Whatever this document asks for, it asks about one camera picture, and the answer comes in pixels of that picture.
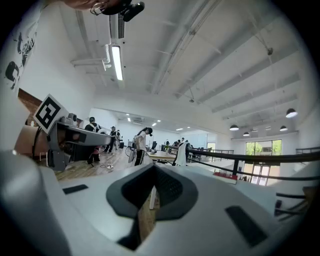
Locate thin-rimmed glasses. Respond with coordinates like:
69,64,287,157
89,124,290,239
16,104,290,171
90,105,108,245
89,1,111,16

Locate black office chair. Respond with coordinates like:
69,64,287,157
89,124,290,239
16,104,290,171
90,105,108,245
172,140,194,166

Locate long ceiling tube light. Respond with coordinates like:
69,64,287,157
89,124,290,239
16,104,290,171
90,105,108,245
111,44,124,81

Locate black cable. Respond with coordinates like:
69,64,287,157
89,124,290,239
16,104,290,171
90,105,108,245
31,126,43,161

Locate white printed shirt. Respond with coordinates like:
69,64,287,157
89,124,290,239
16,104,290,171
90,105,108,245
0,4,48,153

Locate white hanging garment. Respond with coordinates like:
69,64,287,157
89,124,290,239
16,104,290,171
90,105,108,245
174,141,190,167

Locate long wooden table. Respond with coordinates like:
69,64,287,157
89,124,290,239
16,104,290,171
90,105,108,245
146,149,178,162

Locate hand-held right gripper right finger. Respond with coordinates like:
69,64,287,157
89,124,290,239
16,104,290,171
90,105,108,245
136,162,298,256

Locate person's face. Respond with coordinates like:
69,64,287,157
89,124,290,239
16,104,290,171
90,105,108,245
58,0,118,12

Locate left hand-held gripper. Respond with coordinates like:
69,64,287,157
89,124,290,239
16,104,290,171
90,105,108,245
33,93,112,172

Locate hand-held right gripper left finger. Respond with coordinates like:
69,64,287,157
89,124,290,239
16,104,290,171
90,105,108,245
0,149,155,256

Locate row of ceiling panel lights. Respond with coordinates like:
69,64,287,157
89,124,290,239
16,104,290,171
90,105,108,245
126,113,190,132

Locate glass entrance door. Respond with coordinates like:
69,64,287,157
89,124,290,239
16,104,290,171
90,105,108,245
244,139,283,186

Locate white ceiling air conditioner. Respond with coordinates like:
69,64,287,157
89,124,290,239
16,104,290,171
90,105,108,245
87,12,126,46

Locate red book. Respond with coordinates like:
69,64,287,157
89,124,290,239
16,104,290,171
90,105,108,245
213,171,238,185

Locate black metal railing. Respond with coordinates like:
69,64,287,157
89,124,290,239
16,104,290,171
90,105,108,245
169,147,320,187

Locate black head-mounted camera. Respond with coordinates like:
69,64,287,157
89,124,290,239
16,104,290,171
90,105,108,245
102,0,146,23

